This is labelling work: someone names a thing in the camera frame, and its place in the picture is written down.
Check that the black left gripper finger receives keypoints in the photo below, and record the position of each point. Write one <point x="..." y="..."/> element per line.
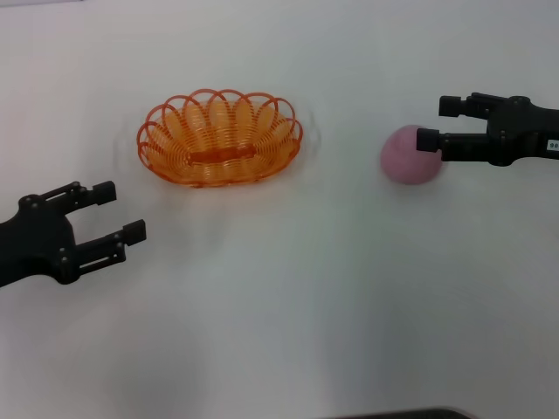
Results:
<point x="105" y="193"/>
<point x="134" y="232"/>

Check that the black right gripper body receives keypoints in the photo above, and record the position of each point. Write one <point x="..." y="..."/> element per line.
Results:
<point x="524" y="133"/>

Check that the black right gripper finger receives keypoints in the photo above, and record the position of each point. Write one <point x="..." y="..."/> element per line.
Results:
<point x="450" y="106"/>
<point x="428" y="139"/>

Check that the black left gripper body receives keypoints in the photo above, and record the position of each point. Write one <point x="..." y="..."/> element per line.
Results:
<point x="35" y="244"/>

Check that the pink peach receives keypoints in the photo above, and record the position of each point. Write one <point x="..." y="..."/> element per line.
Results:
<point x="404" y="159"/>

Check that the dark rounded robot base edge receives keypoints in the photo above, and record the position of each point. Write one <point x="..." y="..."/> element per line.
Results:
<point x="406" y="414"/>

